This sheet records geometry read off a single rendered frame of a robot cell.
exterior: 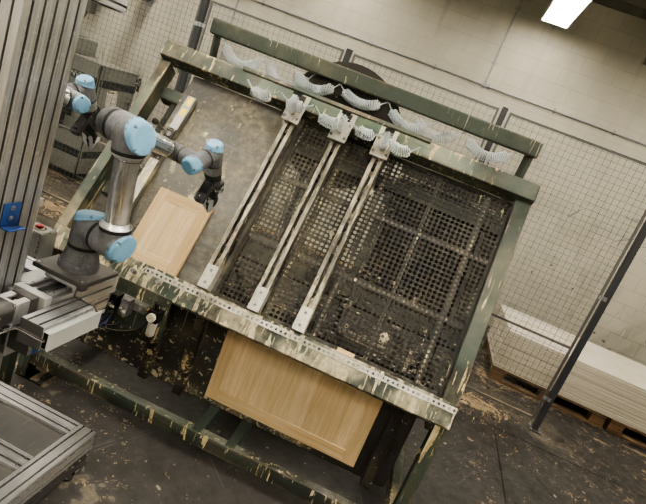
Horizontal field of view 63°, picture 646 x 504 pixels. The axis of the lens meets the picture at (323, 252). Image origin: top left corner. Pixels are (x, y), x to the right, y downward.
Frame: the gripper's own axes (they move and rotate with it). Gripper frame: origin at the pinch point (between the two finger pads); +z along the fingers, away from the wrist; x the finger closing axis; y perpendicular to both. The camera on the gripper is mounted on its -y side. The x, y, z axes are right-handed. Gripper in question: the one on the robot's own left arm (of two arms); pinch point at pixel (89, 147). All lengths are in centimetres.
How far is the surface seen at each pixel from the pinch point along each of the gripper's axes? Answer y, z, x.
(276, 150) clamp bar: 61, 1, -70
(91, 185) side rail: 5.8, 29.4, 7.2
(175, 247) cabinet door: 1, 39, -49
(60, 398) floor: -61, 121, -20
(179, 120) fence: 53, 3, -14
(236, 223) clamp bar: 21, 25, -71
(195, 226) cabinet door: 13, 32, -52
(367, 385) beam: -16, 51, -166
